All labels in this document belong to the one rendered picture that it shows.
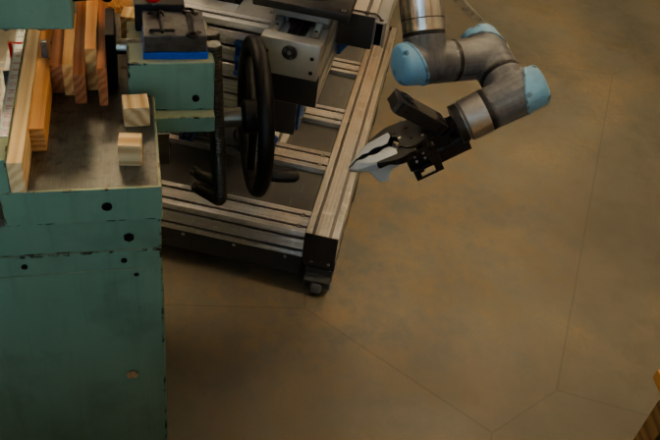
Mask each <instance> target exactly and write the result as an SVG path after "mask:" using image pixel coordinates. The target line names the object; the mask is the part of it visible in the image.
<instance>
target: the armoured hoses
mask: <svg viewBox="0 0 660 440"><path fill-rule="evenodd" d="M206 35H207V40H208V42H207V51H208V52H210V53H212V54H213V58H214V63H215V71H214V107H213V110H214V116H215V129H214V131H213V132H209V137H210V156H211V174H210V173H208V172H206V171H205V170H203V169H201V168H199V167H197V166H193V167H191V169H190V174H191V176H192V177H194V178H196V179H197V180H199V181H201V183H200V182H194V183H193V184H192V192H194V193H196V194H198V195H200V196H201V197H203V198H205V199H206V200H208V201H210V202H211V203H213V204H215V205H223V204H224V203H225V202H226V200H227V175H226V174H227V173H226V148H225V147H226V146H225V126H224V125H225V124H224V122H225V121H224V119H225V118H224V98H223V97H224V96H223V94H224V93H223V71H222V69H223V68H222V66H223V65H222V44H221V42H220V33H219V30H218V29H216V28H208V29H206ZM202 183H203V184H202ZM204 184H205V185H204ZM206 185H207V186H206ZM209 187H210V188H209ZM211 188H212V189H211ZM213 189H214V190H213Z"/></svg>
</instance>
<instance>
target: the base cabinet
mask: <svg viewBox="0 0 660 440"><path fill-rule="evenodd" d="M167 433H168V414H167V379H166V345H165V310H164V280H163V266H162V245H161V247H148V248H132V249H116V250H101V251H85V252H69V253H53V254H38V255H22V256H7V257H0V440H168V437H167Z"/></svg>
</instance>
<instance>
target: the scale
mask: <svg viewBox="0 0 660 440"><path fill-rule="evenodd" d="M25 32H26V30H25V29H17V32H16V37H15V42H22V43H23V44H24V38H25ZM23 44H14V48H13V54H12V59H11V64H10V70H9V75H8V80H7V85H6V91H5V96H4V102H3V107H2V113H1V118H0V138H7V137H8V133H9V127H10V121H11V115H12V109H13V103H14V97H15V91H16V85H17V79H18V73H19V67H20V62H21V56H22V50H23Z"/></svg>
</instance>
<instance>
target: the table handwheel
mask: <svg viewBox="0 0 660 440"><path fill-rule="evenodd" d="M237 103H238V107H224V118H225V119H224V121H225V122H224V124H225V125H224V126H225V128H236V127H238V131H239V144H240V154H241V161H242V168H243V174H244V178H245V182H246V186H247V190H248V191H249V193H250V194H251V195H252V196H254V197H262V196H264V195H265V194H266V193H267V191H268V189H269V187H270V183H271V179H272V173H273V165H274V151H275V109H274V93H273V83H272V75H271V69H270V63H269V58H268V53H267V50H266V46H265V44H264V42H263V40H262V39H261V37H260V36H258V35H257V34H249V35H248V36H247V37H246V38H245V39H244V41H243V44H242V47H241V52H240V58H239V68H238V91H237ZM257 137H258V141H257ZM256 146H257V163H256V161H255V158H256Z"/></svg>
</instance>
